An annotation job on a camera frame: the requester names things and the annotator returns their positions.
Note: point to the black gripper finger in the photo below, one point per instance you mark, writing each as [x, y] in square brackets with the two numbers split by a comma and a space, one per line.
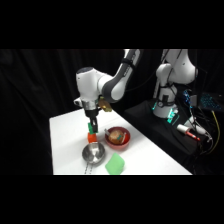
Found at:
[90, 120]
[96, 126]

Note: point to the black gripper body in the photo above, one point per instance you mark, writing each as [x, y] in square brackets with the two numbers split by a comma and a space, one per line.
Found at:
[90, 111]

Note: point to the red cube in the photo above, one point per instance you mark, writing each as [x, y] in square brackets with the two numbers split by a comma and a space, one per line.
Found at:
[92, 137]

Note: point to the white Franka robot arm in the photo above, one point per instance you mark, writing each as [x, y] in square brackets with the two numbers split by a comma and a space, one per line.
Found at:
[88, 81]

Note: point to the green cube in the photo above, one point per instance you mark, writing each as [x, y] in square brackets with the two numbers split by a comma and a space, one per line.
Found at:
[89, 127]

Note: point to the red bowl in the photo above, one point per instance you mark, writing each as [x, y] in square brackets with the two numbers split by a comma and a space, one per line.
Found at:
[117, 142]

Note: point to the steel bowl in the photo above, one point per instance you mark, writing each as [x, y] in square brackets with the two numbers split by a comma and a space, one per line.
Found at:
[93, 154]

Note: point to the green wedge sponge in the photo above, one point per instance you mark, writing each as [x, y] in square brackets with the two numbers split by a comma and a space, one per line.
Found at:
[115, 164]

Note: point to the black curtain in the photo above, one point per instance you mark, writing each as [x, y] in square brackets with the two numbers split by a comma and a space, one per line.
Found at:
[33, 100]

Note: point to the black robot stand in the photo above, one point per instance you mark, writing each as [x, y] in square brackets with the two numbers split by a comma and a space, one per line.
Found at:
[156, 130]

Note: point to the white cylinder with red tip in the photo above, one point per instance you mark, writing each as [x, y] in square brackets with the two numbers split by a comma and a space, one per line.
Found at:
[186, 130]

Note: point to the blue lit keyboard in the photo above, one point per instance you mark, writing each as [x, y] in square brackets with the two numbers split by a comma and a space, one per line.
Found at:
[210, 101]

